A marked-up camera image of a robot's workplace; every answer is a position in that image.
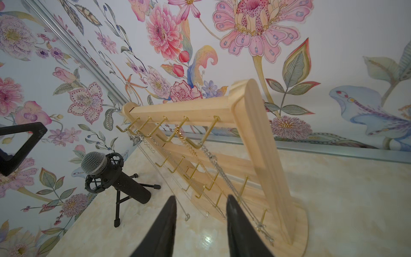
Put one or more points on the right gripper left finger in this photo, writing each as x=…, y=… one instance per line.
x=159, y=240

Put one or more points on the wooden jewelry display stand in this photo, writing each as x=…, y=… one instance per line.
x=223, y=146

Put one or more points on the black microphone with mesh head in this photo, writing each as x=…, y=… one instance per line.
x=112, y=176

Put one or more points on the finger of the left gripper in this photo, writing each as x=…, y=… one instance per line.
x=27, y=136

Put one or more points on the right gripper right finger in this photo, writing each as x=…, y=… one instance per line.
x=242, y=237

